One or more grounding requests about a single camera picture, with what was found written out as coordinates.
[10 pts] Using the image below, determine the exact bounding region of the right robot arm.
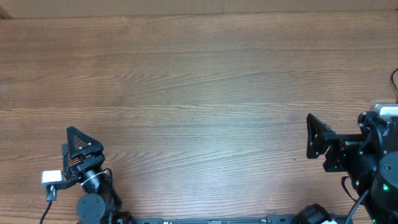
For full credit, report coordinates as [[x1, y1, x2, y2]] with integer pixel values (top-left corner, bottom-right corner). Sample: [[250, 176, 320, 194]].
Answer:
[[292, 111, 397, 223]]

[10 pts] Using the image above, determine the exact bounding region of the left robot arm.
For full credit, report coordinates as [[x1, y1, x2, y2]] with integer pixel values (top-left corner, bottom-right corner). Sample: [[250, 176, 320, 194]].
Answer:
[[54, 126, 135, 224]]

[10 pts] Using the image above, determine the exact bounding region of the separated black cable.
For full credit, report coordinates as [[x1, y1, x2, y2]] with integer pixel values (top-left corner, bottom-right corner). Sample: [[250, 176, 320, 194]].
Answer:
[[391, 67, 398, 94]]

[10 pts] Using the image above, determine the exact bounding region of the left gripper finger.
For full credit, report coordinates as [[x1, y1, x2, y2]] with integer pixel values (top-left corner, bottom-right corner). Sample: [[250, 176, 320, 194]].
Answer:
[[62, 144, 83, 180], [66, 126, 103, 159]]

